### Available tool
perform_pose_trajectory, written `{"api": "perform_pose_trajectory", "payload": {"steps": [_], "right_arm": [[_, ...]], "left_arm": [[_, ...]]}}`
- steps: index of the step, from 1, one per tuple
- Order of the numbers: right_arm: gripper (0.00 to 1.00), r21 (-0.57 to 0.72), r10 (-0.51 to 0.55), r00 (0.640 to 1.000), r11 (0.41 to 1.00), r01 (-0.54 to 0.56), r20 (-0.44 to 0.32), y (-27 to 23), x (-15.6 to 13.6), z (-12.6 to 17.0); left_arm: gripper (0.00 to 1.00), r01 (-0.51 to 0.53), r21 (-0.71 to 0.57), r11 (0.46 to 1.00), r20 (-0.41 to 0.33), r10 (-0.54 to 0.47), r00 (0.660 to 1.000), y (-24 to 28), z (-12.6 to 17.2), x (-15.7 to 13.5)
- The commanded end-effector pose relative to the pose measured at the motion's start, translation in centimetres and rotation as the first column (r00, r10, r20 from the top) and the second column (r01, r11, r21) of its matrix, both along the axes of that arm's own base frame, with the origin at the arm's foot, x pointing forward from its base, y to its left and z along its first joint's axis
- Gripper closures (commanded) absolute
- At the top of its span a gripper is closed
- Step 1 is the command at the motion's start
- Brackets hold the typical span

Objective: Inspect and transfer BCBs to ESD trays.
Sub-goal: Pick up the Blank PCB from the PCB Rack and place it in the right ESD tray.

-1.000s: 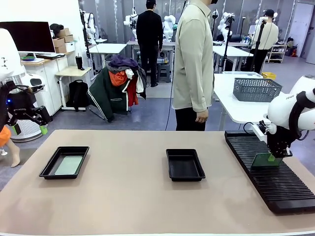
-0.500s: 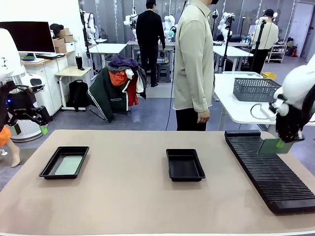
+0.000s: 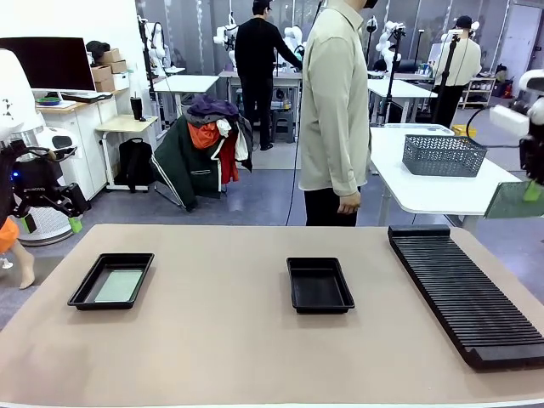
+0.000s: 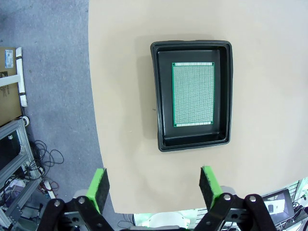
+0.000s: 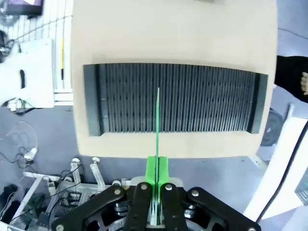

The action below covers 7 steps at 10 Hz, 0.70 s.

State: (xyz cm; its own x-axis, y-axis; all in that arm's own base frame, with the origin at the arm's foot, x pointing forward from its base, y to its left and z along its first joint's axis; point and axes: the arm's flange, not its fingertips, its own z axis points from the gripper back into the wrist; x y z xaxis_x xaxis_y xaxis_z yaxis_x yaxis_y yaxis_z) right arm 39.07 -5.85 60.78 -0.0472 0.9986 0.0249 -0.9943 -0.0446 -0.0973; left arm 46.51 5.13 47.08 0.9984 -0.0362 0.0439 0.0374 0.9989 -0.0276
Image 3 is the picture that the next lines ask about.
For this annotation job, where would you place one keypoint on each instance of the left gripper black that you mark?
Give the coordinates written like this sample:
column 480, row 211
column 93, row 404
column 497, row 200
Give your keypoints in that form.
column 34, row 178

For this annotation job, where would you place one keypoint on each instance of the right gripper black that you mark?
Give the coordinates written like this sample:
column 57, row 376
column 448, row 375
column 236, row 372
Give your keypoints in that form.
column 534, row 159

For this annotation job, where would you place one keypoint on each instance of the green circuit board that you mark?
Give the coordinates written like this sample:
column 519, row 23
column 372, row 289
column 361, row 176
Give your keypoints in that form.
column 119, row 287
column 508, row 204

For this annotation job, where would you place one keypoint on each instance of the black plastic ESD tray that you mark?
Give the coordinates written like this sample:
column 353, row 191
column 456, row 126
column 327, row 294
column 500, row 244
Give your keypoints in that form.
column 319, row 287
column 85, row 293

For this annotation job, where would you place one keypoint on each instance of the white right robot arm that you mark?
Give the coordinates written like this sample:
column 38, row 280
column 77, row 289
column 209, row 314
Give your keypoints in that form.
column 533, row 83

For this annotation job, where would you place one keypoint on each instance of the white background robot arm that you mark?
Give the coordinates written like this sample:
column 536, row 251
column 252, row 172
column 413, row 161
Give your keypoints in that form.
column 223, row 34
column 389, row 42
column 293, row 40
column 159, row 51

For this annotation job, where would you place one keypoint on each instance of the person's right forearm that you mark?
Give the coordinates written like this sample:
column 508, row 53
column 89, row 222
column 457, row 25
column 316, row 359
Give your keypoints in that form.
column 346, row 170

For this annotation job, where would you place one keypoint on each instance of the person's right hand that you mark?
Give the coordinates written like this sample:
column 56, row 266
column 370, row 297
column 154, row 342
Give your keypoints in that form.
column 349, row 203

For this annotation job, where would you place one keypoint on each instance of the orange cloth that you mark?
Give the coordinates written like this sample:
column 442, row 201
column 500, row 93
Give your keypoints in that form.
column 7, row 236

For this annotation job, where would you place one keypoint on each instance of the mannequin leg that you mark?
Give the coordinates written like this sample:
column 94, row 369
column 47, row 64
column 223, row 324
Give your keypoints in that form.
column 26, row 268

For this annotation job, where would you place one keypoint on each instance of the white cabinet with wooden top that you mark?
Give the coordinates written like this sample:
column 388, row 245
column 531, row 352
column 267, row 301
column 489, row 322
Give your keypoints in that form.
column 91, row 140

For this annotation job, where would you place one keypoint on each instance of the yellow plastic bin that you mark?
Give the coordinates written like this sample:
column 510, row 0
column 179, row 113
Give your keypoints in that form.
column 463, row 130

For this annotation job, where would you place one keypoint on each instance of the grey plastic mesh basket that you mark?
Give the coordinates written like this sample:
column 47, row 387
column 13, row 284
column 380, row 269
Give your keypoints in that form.
column 444, row 155

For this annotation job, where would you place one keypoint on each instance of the white side work table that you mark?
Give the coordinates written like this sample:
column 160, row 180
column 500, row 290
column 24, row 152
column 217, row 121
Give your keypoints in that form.
column 425, row 191

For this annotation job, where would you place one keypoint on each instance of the green bowl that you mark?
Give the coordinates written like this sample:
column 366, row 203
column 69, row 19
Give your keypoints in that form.
column 48, row 101

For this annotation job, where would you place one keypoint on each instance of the white storage shelf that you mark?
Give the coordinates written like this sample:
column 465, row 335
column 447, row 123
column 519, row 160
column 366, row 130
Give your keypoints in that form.
column 480, row 91

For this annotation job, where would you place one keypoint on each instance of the small wooden rolling table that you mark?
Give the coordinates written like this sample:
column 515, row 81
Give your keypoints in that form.
column 125, row 124

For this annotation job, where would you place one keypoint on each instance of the black keyboard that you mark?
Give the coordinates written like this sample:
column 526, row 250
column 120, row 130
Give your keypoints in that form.
column 87, row 97

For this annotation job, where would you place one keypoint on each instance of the black slotted board rack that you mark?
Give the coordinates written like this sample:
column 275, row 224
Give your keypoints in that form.
column 463, row 293

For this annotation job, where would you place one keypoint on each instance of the clear plastic container lid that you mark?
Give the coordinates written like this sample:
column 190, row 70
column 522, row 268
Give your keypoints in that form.
column 418, row 126

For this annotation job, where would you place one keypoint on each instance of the black tumbler with straw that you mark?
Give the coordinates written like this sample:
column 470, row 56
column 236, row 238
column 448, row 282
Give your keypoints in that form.
column 136, row 109

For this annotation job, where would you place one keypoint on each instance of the dark green striped jacket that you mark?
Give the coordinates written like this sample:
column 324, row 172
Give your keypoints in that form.
column 187, row 170

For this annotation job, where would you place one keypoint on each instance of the man in cap and beige top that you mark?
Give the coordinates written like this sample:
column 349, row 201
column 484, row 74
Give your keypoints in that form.
column 463, row 64

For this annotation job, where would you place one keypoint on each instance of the white storage box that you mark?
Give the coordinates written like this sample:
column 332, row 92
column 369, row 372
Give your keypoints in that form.
column 121, row 81

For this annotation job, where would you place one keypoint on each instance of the brown cardboard box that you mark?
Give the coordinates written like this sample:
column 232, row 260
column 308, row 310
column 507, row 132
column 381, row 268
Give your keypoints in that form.
column 102, row 73
column 111, row 56
column 119, row 66

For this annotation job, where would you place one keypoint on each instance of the black computer monitor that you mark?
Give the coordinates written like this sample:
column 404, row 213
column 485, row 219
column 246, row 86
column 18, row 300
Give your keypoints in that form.
column 47, row 64

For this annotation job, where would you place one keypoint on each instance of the white background desk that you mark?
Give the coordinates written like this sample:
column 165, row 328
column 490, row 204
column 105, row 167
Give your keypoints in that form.
column 399, row 89
column 187, row 83

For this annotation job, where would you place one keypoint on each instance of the orange garment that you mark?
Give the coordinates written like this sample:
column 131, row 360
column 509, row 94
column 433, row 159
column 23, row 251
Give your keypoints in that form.
column 204, row 135

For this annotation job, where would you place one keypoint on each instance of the black bag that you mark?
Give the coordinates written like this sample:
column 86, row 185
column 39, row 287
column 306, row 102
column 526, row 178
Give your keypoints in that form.
column 98, row 47

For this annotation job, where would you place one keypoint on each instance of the red garment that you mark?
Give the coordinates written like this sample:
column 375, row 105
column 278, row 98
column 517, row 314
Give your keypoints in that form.
column 229, row 161

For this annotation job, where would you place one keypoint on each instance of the purple garment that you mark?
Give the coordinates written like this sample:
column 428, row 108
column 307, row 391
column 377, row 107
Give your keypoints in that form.
column 212, row 108

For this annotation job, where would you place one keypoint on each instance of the white garment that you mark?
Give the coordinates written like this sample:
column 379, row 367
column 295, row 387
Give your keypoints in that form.
column 224, row 126

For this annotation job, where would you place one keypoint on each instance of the person in beige shirt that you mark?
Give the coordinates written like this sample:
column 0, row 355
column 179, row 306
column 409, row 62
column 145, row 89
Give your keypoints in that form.
column 331, row 106

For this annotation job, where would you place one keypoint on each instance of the grey step stool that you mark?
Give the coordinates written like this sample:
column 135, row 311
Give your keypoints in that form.
column 284, row 125

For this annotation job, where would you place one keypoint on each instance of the man in black clothes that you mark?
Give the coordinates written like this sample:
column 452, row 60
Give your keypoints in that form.
column 255, row 55

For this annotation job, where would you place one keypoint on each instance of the grey background workbench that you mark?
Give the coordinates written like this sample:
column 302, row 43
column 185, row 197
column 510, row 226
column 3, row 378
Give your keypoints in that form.
column 285, row 76

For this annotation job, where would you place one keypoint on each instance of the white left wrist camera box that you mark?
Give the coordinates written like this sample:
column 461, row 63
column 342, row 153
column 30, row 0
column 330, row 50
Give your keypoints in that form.
column 61, row 142

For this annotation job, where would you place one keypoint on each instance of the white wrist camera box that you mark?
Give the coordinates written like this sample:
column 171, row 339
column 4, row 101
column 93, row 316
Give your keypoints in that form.
column 61, row 142
column 510, row 120

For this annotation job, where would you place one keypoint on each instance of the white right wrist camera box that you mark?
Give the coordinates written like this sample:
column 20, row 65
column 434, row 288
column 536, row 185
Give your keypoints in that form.
column 510, row 120

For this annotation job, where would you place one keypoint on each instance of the black camera tripod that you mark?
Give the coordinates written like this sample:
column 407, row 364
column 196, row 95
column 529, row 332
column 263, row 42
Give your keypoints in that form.
column 446, row 76

